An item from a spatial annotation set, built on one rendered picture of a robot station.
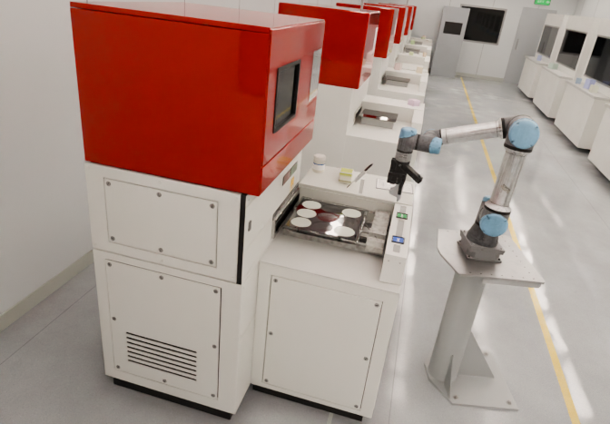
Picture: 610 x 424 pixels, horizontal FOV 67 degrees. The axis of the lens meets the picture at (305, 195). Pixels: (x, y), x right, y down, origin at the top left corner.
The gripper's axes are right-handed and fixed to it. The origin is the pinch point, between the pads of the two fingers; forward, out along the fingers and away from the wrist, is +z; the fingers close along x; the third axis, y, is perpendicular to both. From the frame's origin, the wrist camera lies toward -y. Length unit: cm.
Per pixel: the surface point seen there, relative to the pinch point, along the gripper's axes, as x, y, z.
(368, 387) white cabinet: 44, -7, 78
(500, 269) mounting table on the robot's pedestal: 0, -53, 24
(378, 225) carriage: -2.3, 7.4, 17.6
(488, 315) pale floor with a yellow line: -83, -70, 105
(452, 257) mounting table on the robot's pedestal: 0.3, -30.8, 23.6
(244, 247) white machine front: 67, 50, 6
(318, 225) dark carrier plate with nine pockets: 17.3, 34.2, 15.7
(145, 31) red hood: 71, 90, -70
